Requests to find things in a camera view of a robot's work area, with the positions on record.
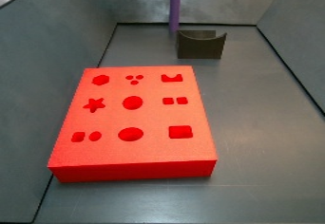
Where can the purple round cylinder peg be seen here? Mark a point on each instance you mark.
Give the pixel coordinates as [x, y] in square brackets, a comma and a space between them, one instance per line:
[174, 15]

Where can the red foam shape board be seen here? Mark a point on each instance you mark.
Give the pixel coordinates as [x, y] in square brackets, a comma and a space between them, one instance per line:
[136, 125]

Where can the dark curved peg holder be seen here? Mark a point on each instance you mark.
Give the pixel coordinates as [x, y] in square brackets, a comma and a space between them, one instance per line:
[200, 44]

